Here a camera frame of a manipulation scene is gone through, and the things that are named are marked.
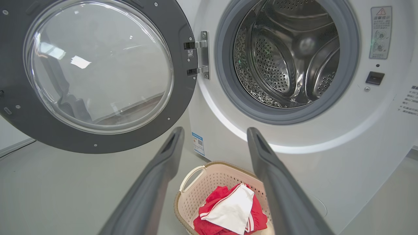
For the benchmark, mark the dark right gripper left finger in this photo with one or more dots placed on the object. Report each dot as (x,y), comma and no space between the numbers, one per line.
(153,189)

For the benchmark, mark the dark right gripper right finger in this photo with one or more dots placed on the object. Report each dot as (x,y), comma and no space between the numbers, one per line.
(281,189)

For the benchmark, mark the red and white garment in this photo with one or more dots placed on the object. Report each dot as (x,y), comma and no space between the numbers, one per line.
(232,209)

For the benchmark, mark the black round glass washer door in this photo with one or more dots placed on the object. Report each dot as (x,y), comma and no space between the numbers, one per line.
(98,68)

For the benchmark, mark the white front-load washing machine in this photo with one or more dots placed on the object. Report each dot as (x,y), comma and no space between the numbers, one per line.
(326,163)

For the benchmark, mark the cream perforated laundry basket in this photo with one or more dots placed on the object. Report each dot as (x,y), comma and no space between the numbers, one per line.
(209,182)

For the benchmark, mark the grey rubber door gasket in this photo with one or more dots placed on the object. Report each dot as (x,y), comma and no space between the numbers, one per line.
(225,85)

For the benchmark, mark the metal door hinge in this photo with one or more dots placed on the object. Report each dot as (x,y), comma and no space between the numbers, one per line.
(204,55)

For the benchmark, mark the black door lock slot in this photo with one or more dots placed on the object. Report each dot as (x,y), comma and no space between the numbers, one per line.
(374,78)

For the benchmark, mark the blue energy label sticker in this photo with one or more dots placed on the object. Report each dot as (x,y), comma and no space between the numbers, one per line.
(198,143)

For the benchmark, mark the steel perforated washer drum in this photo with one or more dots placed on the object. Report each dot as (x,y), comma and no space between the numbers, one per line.
(281,65)

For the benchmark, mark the printed text label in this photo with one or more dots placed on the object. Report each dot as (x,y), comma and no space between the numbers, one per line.
(409,101)

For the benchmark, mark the grey warning sticker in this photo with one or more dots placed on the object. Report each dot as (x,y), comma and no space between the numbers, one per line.
(380,32)

